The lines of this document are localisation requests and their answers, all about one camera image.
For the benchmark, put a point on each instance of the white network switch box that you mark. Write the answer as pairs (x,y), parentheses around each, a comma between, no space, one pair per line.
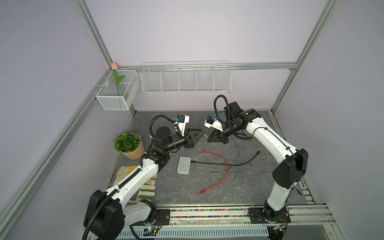
(184,165)

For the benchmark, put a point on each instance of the white mesh wall basket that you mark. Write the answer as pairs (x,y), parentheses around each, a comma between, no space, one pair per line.
(108,95)

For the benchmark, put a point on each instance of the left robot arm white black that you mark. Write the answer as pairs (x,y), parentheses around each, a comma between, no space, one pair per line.
(126,186)

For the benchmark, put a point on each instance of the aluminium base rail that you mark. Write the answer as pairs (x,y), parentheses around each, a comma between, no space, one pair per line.
(237,215)

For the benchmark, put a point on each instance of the white wire wall shelf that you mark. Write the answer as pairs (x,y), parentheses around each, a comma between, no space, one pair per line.
(186,77)

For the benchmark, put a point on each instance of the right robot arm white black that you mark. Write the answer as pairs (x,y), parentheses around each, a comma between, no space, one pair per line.
(292,162)

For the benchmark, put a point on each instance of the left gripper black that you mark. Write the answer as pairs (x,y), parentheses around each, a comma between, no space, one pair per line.
(189,136)

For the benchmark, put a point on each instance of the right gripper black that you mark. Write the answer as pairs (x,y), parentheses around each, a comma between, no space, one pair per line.
(216,135)

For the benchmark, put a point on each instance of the yellow white work glove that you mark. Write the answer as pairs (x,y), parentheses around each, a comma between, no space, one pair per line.
(145,192)

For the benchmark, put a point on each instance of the pink tulip artificial flower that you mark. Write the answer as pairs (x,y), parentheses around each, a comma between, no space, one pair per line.
(118,78)

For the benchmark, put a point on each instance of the green potted plant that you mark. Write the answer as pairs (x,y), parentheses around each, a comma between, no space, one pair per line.
(130,145)

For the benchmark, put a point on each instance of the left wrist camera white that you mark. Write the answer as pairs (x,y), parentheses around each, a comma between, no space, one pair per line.
(180,123)

